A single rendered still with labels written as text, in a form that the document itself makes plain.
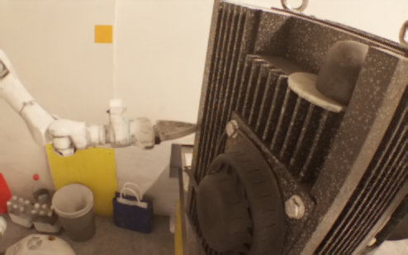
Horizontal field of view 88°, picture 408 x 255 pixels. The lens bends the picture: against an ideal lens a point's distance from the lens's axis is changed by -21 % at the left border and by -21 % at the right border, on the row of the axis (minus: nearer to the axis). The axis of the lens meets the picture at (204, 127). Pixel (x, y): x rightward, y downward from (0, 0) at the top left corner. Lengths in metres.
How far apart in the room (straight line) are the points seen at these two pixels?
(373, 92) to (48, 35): 1.49
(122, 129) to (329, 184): 0.50
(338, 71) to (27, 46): 1.53
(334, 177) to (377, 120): 0.09
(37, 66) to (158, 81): 0.73
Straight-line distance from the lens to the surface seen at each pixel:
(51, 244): 1.60
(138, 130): 0.67
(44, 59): 1.60
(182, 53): 1.48
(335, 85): 0.34
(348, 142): 0.32
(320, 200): 0.36
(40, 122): 0.74
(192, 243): 1.16
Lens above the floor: 1.63
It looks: 30 degrees down
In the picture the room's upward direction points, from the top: 9 degrees clockwise
